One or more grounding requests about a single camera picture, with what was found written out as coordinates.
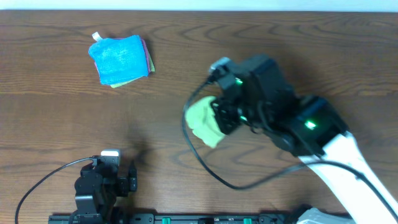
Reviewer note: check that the white cloth label tag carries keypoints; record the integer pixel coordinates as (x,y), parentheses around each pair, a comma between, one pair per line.
(97,37)

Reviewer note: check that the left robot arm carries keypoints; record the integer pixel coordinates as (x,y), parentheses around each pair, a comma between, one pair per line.
(97,189)

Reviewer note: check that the light green microfiber cloth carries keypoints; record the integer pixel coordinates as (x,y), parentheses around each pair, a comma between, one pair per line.
(200,118)

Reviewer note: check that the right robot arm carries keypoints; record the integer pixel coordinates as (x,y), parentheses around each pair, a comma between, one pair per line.
(255,93)

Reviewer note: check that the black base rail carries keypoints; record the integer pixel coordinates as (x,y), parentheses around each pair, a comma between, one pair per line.
(150,218)

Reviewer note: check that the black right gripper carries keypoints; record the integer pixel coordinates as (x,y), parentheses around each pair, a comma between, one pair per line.
(220,109)

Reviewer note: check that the folded blue microfiber cloth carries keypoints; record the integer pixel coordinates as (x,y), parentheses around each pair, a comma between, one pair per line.
(109,80)

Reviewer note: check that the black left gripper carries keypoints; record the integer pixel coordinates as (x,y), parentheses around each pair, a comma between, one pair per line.
(125,183)

